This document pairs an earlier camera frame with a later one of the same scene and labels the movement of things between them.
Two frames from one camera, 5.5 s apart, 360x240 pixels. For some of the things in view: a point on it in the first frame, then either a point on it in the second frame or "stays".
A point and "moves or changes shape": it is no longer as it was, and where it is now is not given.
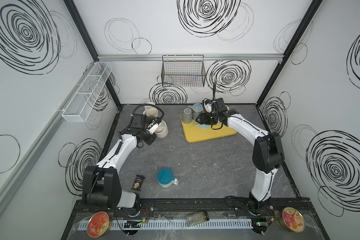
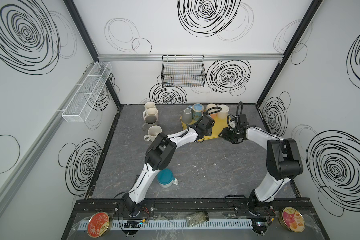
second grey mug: (186, 115) stays
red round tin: (98, 224) stays
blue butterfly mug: (197, 108) stays
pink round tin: (292, 219) stays
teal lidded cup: (165, 178) stays
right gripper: (202, 118) to (229, 134)
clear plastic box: (197, 218) stays
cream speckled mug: (162, 130) moves or changes shape
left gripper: (150, 137) to (207, 124)
